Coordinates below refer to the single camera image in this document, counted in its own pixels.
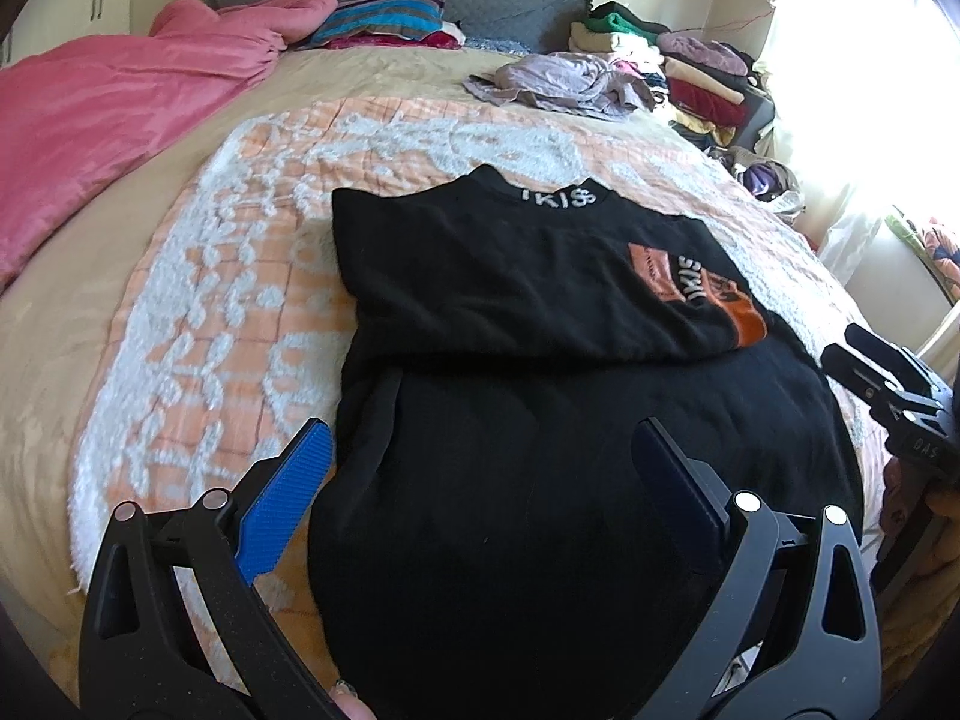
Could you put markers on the pile of folded clothes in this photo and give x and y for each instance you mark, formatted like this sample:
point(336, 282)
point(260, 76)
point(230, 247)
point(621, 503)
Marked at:
point(697, 82)

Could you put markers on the black sweater with orange cuffs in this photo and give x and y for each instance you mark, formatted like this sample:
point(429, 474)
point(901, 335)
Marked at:
point(525, 427)

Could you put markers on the white sheer curtain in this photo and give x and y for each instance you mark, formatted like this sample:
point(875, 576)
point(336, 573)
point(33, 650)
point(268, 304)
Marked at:
point(847, 52)

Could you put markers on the dark red cloth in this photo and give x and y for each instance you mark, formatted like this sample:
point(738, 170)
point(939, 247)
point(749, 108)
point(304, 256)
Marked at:
point(442, 36)

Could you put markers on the person's left hand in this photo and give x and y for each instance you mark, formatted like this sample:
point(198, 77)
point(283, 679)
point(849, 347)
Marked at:
point(354, 703)

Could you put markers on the orange and white chenille blanket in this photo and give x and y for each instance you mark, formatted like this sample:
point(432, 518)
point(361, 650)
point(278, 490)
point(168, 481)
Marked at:
point(225, 315)

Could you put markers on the striped pillow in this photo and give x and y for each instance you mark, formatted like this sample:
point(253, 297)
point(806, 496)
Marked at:
point(382, 19)

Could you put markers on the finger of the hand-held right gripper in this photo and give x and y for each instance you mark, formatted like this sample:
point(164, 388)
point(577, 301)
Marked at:
point(859, 371)
point(892, 356)

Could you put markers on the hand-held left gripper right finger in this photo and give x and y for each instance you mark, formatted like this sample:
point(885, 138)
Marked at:
point(675, 476)

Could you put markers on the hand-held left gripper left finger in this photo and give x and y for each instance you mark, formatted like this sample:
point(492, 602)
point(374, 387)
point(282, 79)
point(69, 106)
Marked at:
point(289, 495)

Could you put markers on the person's right hand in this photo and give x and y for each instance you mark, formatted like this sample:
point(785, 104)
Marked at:
point(894, 499)

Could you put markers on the floral printed cloth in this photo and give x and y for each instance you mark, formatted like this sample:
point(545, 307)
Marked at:
point(934, 244)

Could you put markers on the crumpled mauve garment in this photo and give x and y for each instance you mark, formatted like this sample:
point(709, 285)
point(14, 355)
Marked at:
point(570, 82)

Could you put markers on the heap of crumpled purple clothes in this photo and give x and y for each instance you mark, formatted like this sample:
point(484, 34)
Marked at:
point(761, 176)

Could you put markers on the white wardrobe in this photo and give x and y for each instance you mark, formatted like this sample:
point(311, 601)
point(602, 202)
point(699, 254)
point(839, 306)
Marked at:
point(112, 7)

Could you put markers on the pink duvet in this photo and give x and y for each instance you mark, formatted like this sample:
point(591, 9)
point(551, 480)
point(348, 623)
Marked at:
point(97, 127)

